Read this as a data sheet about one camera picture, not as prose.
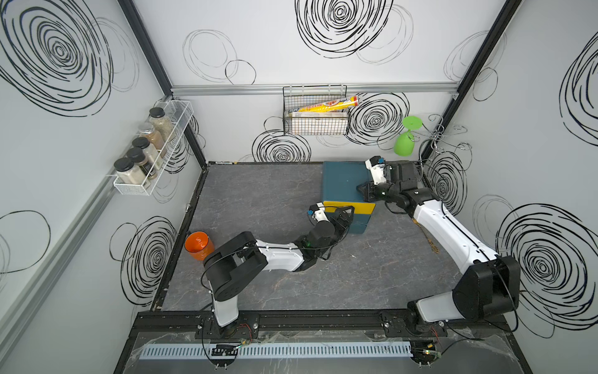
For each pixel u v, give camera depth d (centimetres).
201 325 73
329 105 87
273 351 96
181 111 100
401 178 63
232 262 51
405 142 95
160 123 75
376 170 74
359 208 80
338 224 72
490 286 41
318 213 78
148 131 68
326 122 87
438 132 108
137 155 63
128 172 61
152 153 69
